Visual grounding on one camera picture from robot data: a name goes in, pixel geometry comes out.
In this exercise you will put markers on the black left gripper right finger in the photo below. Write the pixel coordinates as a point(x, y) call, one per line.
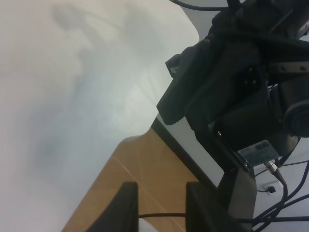
point(204, 214)

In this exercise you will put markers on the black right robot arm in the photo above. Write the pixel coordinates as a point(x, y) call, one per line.
point(244, 91)

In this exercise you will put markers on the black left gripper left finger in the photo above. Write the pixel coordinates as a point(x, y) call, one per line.
point(122, 213)

